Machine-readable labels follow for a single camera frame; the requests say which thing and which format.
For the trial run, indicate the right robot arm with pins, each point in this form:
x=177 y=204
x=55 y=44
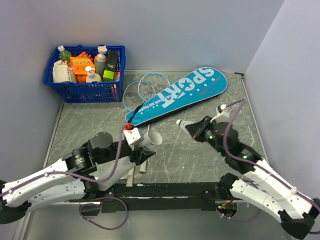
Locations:
x=295 y=212

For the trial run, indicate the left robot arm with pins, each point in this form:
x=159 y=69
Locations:
x=95 y=166

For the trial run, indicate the orange round item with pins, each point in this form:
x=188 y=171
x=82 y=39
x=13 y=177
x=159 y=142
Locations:
x=81 y=78

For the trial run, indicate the blue racket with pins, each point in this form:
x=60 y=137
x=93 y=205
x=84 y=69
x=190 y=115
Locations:
x=151 y=84
x=134 y=95

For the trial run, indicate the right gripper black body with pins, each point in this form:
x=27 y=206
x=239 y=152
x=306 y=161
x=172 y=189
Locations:
x=206 y=133

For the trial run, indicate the orange snack box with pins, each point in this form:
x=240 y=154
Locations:
x=79 y=65

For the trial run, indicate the white shuttlecock tube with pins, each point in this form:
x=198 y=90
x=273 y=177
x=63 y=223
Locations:
x=143 y=146

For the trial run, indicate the grey bottle white pump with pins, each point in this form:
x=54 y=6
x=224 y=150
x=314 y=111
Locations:
x=100 y=60

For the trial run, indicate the small white pump bottle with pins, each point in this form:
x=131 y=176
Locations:
x=91 y=75

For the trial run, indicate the black and green box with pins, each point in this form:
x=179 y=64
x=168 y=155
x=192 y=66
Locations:
x=110 y=66

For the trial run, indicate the beige cloth bag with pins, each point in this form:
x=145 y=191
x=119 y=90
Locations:
x=62 y=73

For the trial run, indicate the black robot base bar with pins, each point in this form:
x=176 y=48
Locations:
x=162 y=196

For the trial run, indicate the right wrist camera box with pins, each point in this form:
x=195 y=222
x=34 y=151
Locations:
x=222 y=114

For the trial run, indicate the green bottle white cap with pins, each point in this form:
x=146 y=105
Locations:
x=64 y=55

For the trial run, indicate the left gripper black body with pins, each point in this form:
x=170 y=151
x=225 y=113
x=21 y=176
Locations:
x=133 y=155

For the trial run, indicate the blue SPORT racket cover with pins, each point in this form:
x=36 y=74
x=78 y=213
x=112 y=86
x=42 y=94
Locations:
x=201 y=84

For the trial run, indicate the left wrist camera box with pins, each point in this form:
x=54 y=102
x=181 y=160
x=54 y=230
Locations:
x=133 y=135

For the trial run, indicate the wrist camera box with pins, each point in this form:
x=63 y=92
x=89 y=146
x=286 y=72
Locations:
x=133 y=135
x=222 y=114

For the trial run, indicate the blue plastic shopping basket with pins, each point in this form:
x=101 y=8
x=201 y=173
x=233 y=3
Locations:
x=100 y=92

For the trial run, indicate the white shuttlecock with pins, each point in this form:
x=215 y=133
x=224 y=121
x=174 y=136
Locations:
x=183 y=123

